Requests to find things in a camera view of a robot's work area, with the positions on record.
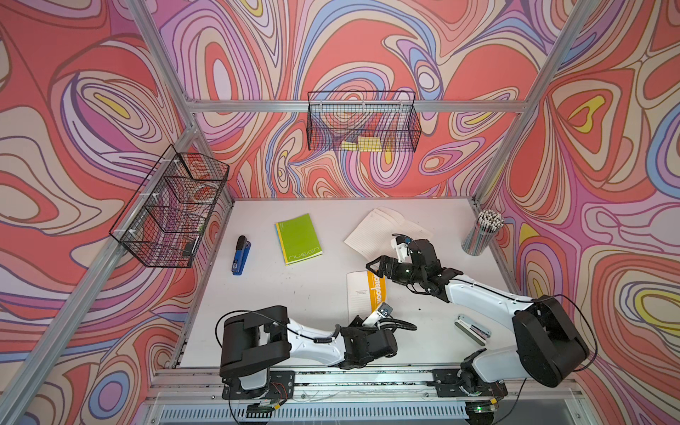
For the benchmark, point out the white yellow notebook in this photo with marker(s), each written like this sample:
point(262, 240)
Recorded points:
point(365, 293)

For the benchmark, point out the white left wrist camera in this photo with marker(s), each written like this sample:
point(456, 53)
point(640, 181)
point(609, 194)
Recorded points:
point(383, 311)

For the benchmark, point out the black wire basket back wall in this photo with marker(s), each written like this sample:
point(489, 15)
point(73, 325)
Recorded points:
point(334, 116)

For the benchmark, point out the black wire basket left wall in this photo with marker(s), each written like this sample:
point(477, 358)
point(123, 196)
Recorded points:
point(164, 223)

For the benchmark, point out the silver grey stapler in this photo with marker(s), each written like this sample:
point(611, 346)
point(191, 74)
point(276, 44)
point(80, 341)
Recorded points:
point(474, 330)

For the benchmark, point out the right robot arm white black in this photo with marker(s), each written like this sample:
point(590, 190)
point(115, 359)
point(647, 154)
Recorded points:
point(548, 347)

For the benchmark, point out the yellow sticky notes pad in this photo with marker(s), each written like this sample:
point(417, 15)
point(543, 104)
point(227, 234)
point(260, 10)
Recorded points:
point(362, 144)

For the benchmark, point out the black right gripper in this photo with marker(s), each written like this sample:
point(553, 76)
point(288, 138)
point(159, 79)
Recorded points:
point(382, 268)

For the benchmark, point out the blue black stapler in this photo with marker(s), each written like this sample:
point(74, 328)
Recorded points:
point(243, 247)

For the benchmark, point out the black wire basket wall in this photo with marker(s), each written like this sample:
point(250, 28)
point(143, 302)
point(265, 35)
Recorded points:
point(334, 116)
point(164, 223)

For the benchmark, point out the white lined notebook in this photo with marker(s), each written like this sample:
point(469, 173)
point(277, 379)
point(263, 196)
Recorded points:
point(373, 236)

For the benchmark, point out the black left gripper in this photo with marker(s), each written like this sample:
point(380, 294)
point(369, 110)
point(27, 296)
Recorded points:
point(357, 328)

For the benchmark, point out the clear cup of pencils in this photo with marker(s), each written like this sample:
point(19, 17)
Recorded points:
point(486, 226)

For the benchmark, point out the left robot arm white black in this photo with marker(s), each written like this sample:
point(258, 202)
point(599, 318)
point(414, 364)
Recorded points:
point(253, 341)

